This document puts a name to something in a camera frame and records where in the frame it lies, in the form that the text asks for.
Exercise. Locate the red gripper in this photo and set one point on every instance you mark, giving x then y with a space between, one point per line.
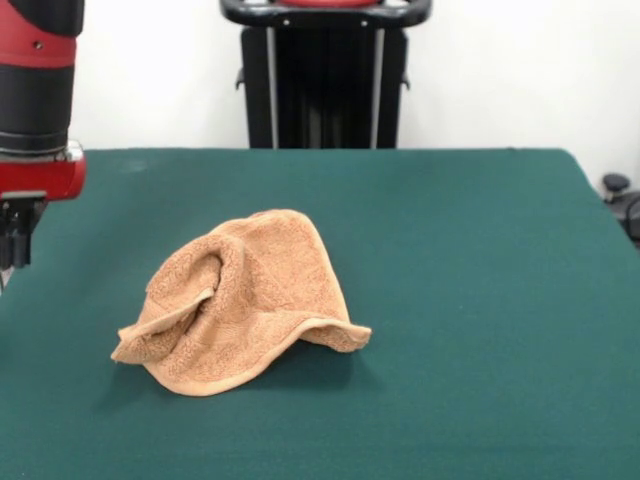
45 177

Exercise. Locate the tan terry cloth towel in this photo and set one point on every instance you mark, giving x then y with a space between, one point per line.
280 290

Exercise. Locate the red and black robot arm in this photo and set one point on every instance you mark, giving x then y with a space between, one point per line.
35 90

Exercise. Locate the dark green table cloth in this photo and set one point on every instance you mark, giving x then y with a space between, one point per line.
450 250

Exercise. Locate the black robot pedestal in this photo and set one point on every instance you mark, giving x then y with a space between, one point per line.
325 100

